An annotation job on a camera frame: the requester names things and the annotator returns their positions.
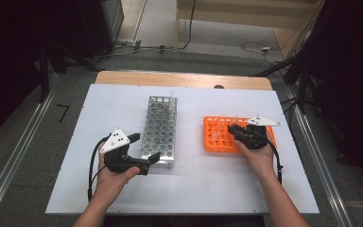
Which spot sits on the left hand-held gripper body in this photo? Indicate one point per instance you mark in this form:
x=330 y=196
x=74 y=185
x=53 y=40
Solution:
x=115 y=142

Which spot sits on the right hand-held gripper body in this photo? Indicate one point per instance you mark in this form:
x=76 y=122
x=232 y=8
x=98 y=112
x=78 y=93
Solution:
x=255 y=137

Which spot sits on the orange test tube rack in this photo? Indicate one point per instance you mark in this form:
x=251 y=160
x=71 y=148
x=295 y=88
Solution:
x=216 y=148

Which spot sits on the metal test tube rack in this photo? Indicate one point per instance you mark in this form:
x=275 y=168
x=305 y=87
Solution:
x=159 y=126

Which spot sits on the person's right hand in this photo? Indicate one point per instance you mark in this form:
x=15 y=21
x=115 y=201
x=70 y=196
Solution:
x=260 y=160

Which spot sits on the person's left hand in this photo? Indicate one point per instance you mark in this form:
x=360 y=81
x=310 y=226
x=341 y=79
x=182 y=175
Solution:
x=110 y=184

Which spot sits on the white board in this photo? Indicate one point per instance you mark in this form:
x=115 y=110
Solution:
x=119 y=104

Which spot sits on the dark round table grommet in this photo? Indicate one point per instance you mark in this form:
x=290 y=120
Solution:
x=219 y=86

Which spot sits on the black metal stand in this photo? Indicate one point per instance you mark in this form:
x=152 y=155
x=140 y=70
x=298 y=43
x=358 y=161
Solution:
x=44 y=78
x=302 y=88

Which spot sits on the wooden shelf unit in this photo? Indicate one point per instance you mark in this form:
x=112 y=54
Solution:
x=233 y=20

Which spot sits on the dark curtain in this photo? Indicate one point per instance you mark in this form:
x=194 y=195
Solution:
x=353 y=78
x=6 y=63

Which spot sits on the black cabinet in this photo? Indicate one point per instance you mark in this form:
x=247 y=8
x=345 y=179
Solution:
x=107 y=25

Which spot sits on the metal floor rail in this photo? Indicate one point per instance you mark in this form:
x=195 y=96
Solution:
x=15 y=148
x=339 y=205

